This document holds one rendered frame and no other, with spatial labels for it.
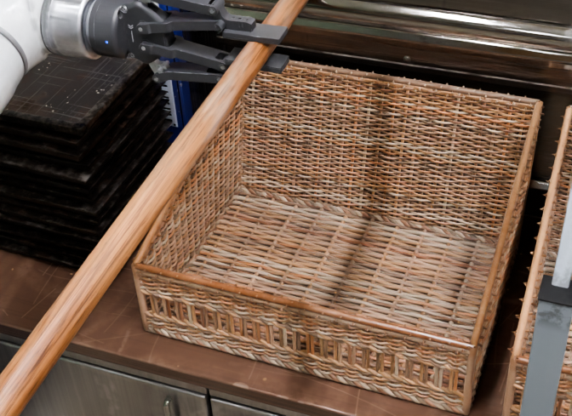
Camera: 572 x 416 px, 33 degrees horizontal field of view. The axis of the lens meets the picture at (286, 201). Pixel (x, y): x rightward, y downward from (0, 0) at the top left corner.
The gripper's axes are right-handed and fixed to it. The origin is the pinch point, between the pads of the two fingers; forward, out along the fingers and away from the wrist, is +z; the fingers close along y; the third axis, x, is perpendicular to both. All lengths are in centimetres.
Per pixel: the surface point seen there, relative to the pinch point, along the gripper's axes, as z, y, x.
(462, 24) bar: 20.9, 2.6, -15.9
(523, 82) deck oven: 26, 33, -53
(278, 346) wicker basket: -2, 56, -4
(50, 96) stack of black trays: -48, 29, -23
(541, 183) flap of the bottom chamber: 31, 50, -49
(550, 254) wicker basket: 35, 60, -42
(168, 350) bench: -21, 61, -2
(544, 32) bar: 30.8, 2.4, -15.9
